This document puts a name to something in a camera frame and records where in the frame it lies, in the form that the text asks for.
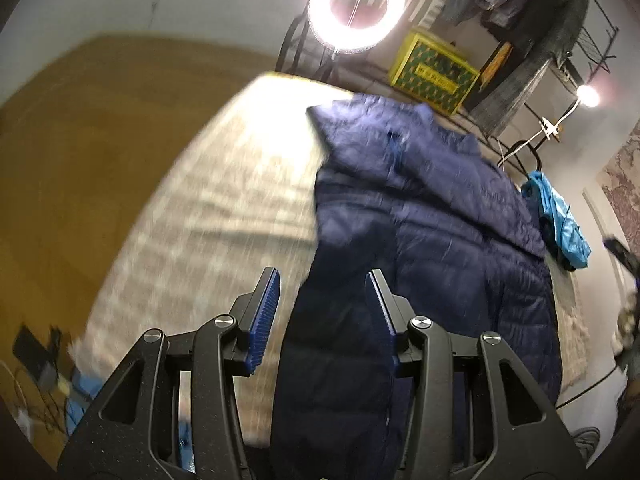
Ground black ring light stand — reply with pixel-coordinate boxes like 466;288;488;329
276;14;342;82

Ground white lamp cable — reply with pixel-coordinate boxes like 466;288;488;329
497;96;583;169

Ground navy puffer jacket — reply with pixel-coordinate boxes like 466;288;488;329
270;100;564;467

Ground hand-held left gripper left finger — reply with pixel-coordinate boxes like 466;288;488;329
57;266;281;480

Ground dark grey coat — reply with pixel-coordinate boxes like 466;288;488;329
470;0;592;132

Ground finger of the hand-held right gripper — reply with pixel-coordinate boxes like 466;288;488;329
602;236;640;287

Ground grey shoe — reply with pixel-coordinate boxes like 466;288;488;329
570;426;602;462

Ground wall poster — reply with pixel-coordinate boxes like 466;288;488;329
597;119;640;242

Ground yellow plastic crate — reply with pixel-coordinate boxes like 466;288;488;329
388;30;482;117

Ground bed with plaid blanket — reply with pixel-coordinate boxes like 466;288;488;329
74;72;587;461

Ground light blue garment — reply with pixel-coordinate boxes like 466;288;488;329
520;170;592;272

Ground glowing light bulb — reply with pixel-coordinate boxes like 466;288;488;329
575;83;601;109

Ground yellow hanging cloth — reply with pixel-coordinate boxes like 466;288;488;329
481;41;514;90

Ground black power adapter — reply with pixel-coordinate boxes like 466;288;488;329
12;326;64;387

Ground blue cloth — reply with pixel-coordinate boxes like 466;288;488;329
66;374;107;437

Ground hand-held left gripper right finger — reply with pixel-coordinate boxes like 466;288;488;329
365;269;587;480

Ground black floor cable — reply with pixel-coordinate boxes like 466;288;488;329
554;359;627;411

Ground black metal clothes rack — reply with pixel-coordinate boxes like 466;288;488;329
350;0;622;162

